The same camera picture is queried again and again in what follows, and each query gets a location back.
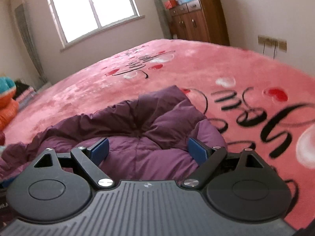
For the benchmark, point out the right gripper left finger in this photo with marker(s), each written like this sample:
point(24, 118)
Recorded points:
point(57, 186)

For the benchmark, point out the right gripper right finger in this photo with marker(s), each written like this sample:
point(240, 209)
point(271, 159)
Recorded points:
point(241, 186)

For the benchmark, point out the purple down jacket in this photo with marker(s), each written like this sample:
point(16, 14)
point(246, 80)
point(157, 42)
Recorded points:
point(148, 138)

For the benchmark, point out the folded clothes pile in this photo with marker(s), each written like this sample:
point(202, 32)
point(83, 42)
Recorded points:
point(24, 94)

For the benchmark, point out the pink heart print blanket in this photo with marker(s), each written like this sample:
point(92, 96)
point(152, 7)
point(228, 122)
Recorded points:
point(251, 99)

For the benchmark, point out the teal orange plush toy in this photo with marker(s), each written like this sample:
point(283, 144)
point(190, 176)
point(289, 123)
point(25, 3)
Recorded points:
point(9, 107)

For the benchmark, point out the brown wooden cabinet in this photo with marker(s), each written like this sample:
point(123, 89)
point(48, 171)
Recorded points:
point(200, 20)

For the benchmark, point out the white framed window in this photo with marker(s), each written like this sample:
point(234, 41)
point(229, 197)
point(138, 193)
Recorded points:
point(76, 20)

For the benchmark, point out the grey checked left curtain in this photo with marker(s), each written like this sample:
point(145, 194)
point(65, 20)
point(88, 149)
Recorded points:
point(20, 13)

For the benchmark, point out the grey checked curtain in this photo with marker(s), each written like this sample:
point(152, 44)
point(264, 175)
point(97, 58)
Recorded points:
point(20, 13)
point(162, 16)

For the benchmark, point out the grey checked right curtain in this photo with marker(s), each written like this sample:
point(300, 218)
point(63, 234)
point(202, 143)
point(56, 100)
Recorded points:
point(162, 16)

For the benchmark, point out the red box on cabinet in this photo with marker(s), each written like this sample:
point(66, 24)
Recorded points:
point(169, 4)

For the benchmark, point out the wall power socket strip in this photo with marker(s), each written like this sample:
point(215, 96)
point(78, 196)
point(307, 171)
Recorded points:
point(272, 42)

